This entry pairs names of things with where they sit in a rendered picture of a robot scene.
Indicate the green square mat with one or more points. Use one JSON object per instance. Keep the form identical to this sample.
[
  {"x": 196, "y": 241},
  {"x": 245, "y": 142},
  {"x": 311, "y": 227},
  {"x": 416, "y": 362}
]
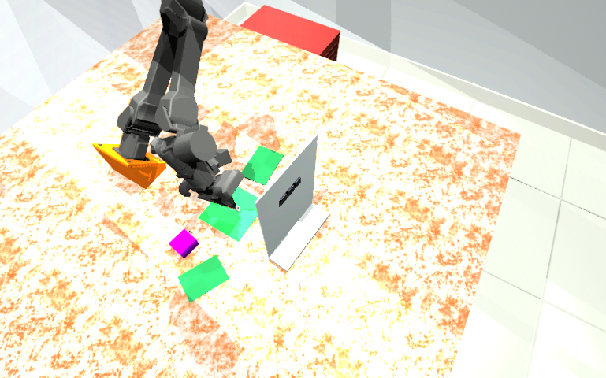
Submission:
[{"x": 262, "y": 165}]

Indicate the grey panel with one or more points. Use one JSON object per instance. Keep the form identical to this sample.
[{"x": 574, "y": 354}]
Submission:
[{"x": 286, "y": 213}]

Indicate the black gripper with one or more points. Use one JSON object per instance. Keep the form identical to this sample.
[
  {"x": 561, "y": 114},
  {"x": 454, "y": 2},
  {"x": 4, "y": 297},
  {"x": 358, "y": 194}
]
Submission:
[{"x": 213, "y": 188}]

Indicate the purple block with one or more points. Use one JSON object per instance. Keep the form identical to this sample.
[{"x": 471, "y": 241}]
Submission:
[{"x": 184, "y": 243}]

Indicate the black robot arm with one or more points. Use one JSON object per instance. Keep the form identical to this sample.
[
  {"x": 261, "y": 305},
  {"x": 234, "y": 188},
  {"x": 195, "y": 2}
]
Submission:
[{"x": 153, "y": 110}]

